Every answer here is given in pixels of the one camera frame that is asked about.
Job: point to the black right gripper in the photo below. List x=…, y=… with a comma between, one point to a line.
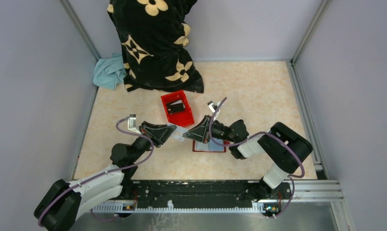
x=201, y=132

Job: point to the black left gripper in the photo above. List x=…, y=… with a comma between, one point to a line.
x=158, y=133

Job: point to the red leather card holder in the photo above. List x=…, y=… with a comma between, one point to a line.
x=210, y=147

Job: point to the white credit card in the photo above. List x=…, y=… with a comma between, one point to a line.
x=178, y=133

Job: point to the black VIP credit card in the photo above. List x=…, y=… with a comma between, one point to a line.
x=175, y=107

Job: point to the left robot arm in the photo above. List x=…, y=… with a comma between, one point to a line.
x=65, y=202

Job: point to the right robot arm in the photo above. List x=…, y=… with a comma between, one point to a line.
x=284, y=146

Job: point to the red plastic bin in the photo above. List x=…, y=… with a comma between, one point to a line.
x=182, y=119

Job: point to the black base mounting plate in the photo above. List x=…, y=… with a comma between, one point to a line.
x=237, y=188

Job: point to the light blue cloth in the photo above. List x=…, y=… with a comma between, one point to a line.
x=108, y=73

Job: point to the aluminium frame rail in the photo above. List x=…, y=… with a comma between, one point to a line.
x=303, y=191

